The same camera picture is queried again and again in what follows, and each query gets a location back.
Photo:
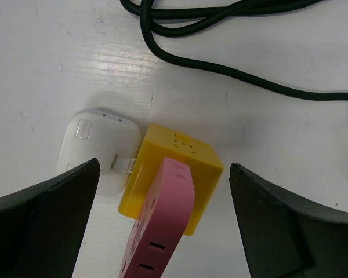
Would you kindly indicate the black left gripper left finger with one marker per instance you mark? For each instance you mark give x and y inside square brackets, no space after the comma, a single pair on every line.
[42,226]

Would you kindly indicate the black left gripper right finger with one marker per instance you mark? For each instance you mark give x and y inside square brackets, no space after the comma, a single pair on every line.
[284,234]

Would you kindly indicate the white plug adapter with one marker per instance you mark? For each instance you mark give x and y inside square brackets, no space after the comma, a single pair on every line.
[111,139]

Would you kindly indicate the pink plug adapter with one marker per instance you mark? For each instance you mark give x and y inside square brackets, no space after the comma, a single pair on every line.
[162,221]

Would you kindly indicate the yellow plug adapter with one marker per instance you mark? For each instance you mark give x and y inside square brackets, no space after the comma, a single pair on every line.
[159,142]

